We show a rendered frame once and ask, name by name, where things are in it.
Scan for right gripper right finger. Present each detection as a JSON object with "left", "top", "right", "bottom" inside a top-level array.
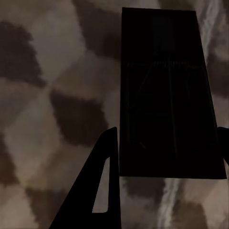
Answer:
[{"left": 217, "top": 127, "right": 229, "bottom": 165}]

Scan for mousetrap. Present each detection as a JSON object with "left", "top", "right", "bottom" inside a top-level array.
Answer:
[{"left": 118, "top": 7, "right": 227, "bottom": 179}]

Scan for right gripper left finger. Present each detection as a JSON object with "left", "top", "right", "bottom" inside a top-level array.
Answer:
[{"left": 49, "top": 127, "right": 121, "bottom": 229}]

